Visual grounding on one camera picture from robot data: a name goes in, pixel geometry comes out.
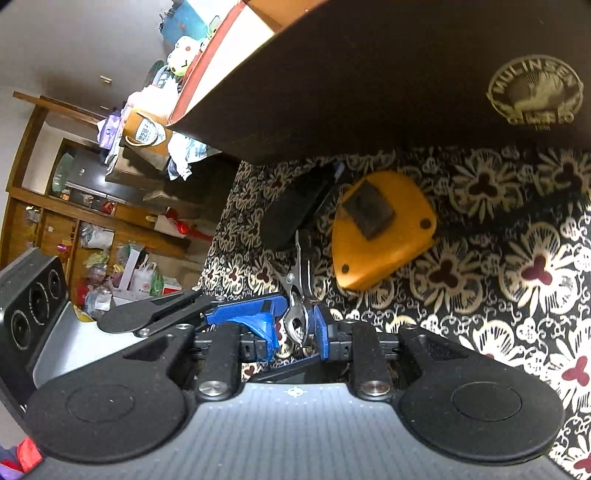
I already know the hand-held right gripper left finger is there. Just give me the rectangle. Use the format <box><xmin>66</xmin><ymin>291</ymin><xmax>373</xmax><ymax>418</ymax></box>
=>
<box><xmin>122</xmin><ymin>313</ymin><xmax>279</xmax><ymax>403</ymax></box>

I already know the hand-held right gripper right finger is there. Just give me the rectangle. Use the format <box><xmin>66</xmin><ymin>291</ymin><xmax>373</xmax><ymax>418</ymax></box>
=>
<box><xmin>313</xmin><ymin>305</ymin><xmax>465</xmax><ymax>401</ymax></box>

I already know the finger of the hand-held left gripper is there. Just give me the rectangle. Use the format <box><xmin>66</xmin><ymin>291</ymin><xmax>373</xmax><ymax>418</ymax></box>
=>
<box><xmin>97</xmin><ymin>288</ymin><xmax>288</xmax><ymax>337</ymax></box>

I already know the black case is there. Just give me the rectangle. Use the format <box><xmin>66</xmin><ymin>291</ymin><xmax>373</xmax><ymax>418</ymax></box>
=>
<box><xmin>262</xmin><ymin>162</ymin><xmax>345</xmax><ymax>252</ymax></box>

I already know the cream round object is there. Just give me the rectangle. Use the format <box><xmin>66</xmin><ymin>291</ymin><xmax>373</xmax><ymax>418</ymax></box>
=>
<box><xmin>331</xmin><ymin>170</ymin><xmax>438</xmax><ymax>292</ymax></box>

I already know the brown cardboard box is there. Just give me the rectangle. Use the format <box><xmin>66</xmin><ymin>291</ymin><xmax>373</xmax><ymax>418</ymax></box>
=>
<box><xmin>165</xmin><ymin>0</ymin><xmax>591</xmax><ymax>165</ymax></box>

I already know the wooden cabinet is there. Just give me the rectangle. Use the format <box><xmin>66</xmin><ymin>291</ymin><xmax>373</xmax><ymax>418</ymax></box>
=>
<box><xmin>0</xmin><ymin>91</ymin><xmax>218</xmax><ymax>308</ymax></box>

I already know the red bag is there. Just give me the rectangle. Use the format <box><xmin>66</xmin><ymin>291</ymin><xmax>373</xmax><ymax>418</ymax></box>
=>
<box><xmin>152</xmin><ymin>207</ymin><xmax>214</xmax><ymax>241</ymax></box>

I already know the white shopping bag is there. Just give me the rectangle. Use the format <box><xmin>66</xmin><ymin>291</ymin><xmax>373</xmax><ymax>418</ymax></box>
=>
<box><xmin>130</xmin><ymin>261</ymin><xmax>161</xmax><ymax>297</ymax></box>

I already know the white crumpled plastic bag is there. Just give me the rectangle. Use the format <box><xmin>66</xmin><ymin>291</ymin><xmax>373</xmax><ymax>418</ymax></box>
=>
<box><xmin>165</xmin><ymin>133</ymin><xmax>209</xmax><ymax>182</ymax></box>

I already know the purple packet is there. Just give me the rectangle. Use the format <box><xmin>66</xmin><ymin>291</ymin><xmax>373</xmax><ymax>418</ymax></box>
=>
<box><xmin>96</xmin><ymin>114</ymin><xmax>124</xmax><ymax>149</ymax></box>

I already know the black floral cloth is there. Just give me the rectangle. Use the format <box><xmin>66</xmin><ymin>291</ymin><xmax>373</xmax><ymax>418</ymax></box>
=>
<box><xmin>198</xmin><ymin>143</ymin><xmax>591</xmax><ymax>480</ymax></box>

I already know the white plush toy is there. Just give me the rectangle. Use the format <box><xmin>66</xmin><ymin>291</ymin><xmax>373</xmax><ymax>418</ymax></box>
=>
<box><xmin>165</xmin><ymin>34</ymin><xmax>209</xmax><ymax>78</ymax></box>

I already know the blue bag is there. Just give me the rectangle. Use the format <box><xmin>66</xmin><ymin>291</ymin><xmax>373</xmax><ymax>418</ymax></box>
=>
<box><xmin>173</xmin><ymin>0</ymin><xmax>246</xmax><ymax>34</ymax></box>

